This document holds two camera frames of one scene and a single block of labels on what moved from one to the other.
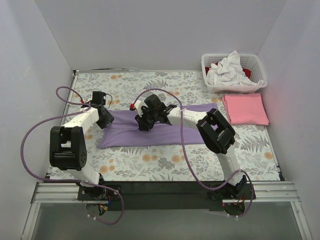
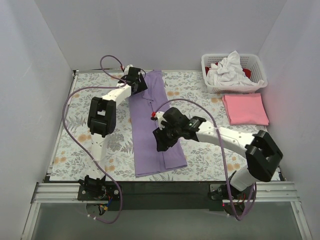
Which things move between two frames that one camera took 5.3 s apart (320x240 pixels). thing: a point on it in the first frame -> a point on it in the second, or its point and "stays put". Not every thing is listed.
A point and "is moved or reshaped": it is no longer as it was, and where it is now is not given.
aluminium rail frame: (67, 192) stays put
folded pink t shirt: (246, 109) stays put
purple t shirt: (124, 131) is moved or reshaped
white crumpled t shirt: (229, 71) stays put
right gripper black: (144, 121) -> (163, 139)
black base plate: (165, 196) stays put
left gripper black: (105, 120) -> (139, 84)
